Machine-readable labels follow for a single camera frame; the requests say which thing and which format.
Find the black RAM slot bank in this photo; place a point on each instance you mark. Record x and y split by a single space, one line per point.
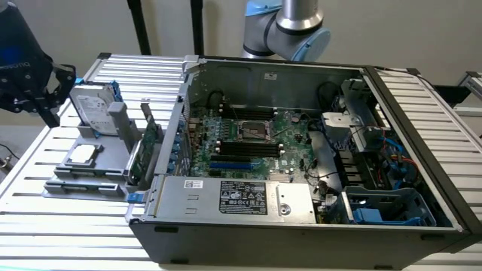
248 112
249 149

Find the silver hard disk drive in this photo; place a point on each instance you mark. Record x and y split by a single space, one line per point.
92 108

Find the metal CPU socket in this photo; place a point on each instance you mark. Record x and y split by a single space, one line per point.
251 130

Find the black stand pole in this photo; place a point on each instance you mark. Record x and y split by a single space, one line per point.
140 26
197 26

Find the silver power supply unit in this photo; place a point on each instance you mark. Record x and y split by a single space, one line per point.
233 199

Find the black expansion slot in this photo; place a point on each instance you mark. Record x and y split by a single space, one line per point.
229 159

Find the grey parts rack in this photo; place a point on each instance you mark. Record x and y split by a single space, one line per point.
108 146

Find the green motherboard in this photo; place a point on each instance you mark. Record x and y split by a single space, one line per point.
240 141

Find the grey metal drive cage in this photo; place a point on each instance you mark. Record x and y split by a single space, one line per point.
355 118

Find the green graphics card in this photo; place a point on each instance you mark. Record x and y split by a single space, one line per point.
144 146

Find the aluminium frame profile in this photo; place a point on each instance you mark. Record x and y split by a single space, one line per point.
468 93

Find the silver CPU chip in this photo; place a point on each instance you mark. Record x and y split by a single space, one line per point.
84 153

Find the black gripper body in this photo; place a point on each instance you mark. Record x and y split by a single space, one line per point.
16 50

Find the blue case latch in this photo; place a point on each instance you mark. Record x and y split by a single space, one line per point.
134 197

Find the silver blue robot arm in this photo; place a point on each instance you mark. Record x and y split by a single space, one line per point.
285 28

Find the blue plastic disk bay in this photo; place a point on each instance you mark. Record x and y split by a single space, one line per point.
383 207

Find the blue expansion slot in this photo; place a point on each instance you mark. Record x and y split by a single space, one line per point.
229 166

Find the black open PC case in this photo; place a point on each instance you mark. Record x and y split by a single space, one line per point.
285 242

